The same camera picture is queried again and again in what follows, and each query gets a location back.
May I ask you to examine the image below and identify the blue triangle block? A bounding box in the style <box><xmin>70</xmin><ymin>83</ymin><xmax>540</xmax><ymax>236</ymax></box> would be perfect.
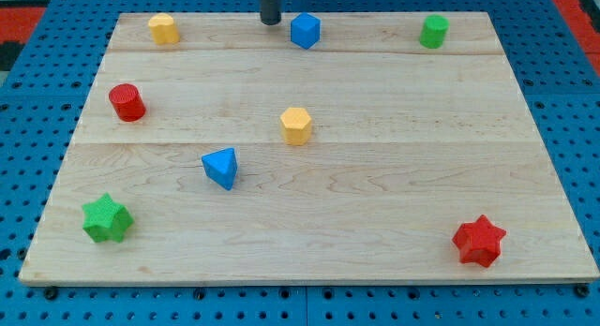
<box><xmin>201</xmin><ymin>148</ymin><xmax>238</xmax><ymax>190</ymax></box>

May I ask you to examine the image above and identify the yellow hexagon block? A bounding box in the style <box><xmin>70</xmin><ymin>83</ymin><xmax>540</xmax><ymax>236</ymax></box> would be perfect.
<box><xmin>279</xmin><ymin>107</ymin><xmax>312</xmax><ymax>146</ymax></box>

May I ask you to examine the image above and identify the yellow heart block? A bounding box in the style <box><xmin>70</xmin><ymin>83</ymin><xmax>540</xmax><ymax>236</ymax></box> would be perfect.
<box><xmin>147</xmin><ymin>12</ymin><xmax>180</xmax><ymax>45</ymax></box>

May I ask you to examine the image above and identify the green star block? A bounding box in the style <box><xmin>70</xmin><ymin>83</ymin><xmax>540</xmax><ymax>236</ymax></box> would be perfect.
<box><xmin>82</xmin><ymin>193</ymin><xmax>134</xmax><ymax>243</ymax></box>

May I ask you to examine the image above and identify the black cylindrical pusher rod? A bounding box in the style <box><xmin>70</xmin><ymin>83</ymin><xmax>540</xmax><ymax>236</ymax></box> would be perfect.
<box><xmin>260</xmin><ymin>0</ymin><xmax>281</xmax><ymax>26</ymax></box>

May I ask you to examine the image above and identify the red star block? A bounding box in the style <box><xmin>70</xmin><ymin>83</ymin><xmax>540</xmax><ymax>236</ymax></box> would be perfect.
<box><xmin>452</xmin><ymin>215</ymin><xmax>507</xmax><ymax>268</ymax></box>

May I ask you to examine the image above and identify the blue cube block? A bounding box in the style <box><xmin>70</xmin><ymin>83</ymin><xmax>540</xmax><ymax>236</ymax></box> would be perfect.
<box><xmin>290</xmin><ymin>12</ymin><xmax>321</xmax><ymax>50</ymax></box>

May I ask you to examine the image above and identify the green cylinder block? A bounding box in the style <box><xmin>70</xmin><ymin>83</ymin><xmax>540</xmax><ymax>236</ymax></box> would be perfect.
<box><xmin>419</xmin><ymin>14</ymin><xmax>450</xmax><ymax>49</ymax></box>

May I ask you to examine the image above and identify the wooden board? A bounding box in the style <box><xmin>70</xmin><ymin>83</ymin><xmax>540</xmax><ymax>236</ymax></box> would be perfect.
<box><xmin>20</xmin><ymin>12</ymin><xmax>599</xmax><ymax>287</ymax></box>

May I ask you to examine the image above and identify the red cylinder block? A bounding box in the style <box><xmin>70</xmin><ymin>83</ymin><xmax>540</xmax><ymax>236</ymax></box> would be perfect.
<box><xmin>109</xmin><ymin>83</ymin><xmax>146</xmax><ymax>122</ymax></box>

